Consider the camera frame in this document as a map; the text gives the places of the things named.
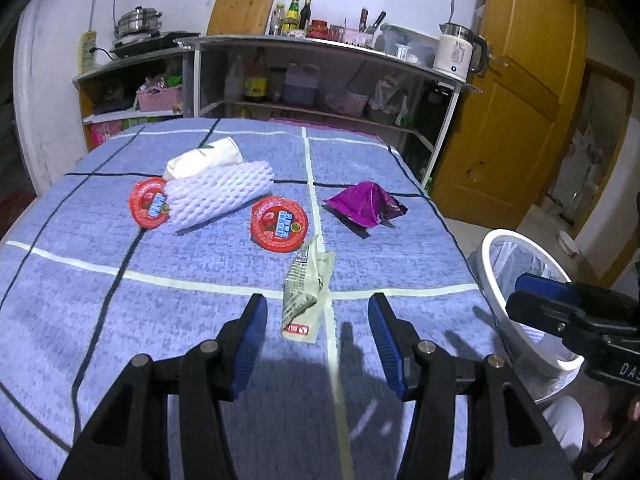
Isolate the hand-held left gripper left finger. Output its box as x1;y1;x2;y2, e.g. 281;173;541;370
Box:
67;292;269;480

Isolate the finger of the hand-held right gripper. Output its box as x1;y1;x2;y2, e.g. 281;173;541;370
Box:
515;272;585;307
505;292;590;345

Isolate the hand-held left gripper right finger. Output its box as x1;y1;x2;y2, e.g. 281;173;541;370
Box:
367;292;576;480

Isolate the white round trash bin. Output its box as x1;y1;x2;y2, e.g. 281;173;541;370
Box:
467;229;586;406

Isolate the pale printed snack wrapper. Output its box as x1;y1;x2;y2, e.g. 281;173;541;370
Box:
280;235;336;345

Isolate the purple snack wrapper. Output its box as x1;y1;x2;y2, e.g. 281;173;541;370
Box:
322;181;408;231

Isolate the white foam fruit net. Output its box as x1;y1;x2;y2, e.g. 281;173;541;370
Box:
164;160;275;233

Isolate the white paper cup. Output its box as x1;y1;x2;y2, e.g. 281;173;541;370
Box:
164;136;243;181

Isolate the person's right hand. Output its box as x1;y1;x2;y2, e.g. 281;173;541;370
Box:
587;390;640;461

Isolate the white plastic bin liner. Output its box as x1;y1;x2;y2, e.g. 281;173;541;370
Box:
492;240;571;356

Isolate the blue checked blanket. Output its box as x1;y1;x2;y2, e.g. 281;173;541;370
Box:
0;117;501;480

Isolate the red round lid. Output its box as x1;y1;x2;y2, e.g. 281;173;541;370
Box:
129;177;173;231
250;196;309;253

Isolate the yellow wooden door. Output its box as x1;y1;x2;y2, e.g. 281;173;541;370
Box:
430;0;588;231

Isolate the bundle of plastic bags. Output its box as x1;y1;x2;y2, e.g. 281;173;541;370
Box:
370;77;416;126

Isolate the clear plastic tub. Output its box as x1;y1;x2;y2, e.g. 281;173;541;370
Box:
345;91;370;116

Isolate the white electric kettle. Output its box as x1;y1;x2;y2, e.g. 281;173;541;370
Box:
432;22;488;82

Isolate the yellow-label sauce bottle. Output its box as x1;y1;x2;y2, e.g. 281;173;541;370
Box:
244;57;268;103

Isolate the pink plastic basket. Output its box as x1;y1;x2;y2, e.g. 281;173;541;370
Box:
136;85;183;112

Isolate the white plastic bottle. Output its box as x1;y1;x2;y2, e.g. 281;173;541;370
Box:
223;55;246;103

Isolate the dark liquid jug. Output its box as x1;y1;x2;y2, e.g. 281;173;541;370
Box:
282;62;319;106

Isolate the clear plastic container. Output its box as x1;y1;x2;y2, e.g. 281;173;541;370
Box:
380;24;441;66

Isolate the white kitchen shelf unit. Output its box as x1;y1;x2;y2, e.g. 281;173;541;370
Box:
177;35;483;186

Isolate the small white shelf unit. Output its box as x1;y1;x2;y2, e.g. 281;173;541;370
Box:
72;50;188;153

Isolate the black induction cooker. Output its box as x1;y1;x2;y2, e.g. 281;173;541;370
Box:
110;31;201;58

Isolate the green oil bottle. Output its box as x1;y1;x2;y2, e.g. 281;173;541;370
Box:
282;0;301;36

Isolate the yellowed power strip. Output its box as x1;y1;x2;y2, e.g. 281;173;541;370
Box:
78;31;97;75

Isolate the wooden cutting board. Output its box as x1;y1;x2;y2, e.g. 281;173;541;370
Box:
206;0;282;37

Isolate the steel cooking pot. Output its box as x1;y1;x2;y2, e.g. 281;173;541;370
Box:
114;6;163;40

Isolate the metal door handle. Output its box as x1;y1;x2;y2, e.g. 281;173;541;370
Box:
482;42;508;68

